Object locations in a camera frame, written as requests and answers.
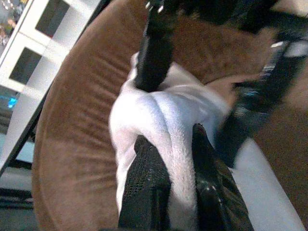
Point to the white plush pillow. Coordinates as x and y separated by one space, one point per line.
163 115

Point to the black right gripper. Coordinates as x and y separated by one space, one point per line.
216 9

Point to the white cube shelf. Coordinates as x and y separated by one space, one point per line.
31 48

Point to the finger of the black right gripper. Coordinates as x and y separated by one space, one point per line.
260 96

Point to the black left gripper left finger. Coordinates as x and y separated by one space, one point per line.
144 187

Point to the brown fabric sofa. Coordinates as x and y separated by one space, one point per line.
79 120

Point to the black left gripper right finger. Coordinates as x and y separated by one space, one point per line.
216 187

